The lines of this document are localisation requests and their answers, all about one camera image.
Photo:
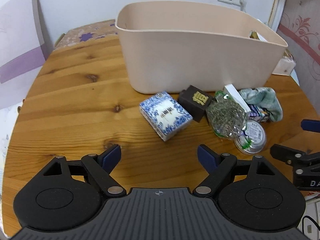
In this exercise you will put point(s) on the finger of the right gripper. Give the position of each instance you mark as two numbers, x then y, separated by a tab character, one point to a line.
310	125

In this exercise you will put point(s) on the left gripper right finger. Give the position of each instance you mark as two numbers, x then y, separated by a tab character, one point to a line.
220	169

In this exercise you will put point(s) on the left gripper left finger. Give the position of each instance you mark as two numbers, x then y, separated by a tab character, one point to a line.
98	168

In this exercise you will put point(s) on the round metal tin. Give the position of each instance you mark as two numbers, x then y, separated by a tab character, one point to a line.
252	139

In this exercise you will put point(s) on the bag of dried herbs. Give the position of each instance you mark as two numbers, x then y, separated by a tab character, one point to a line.
225	116

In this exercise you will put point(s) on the green plaid scrunchie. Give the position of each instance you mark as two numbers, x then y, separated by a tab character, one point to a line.
264	97

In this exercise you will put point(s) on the small purple card box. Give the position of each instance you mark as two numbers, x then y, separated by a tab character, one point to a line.
258	114

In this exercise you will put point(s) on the black box gold character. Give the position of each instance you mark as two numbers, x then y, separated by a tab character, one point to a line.
195	102

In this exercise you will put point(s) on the blue white porcelain-pattern box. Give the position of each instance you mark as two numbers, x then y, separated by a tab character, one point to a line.
165	115

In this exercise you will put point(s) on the white slim box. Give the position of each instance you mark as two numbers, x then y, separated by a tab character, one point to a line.
235	95

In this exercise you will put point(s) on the gold tissue box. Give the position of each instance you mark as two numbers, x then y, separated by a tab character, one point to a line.
285	65

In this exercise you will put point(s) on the beige plastic storage bin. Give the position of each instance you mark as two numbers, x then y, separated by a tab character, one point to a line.
169	45

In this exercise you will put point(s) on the floral purple cloth mat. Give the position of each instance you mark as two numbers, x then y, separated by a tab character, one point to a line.
85	33

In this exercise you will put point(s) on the lilac headboard panel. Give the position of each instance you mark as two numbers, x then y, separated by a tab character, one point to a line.
25	46

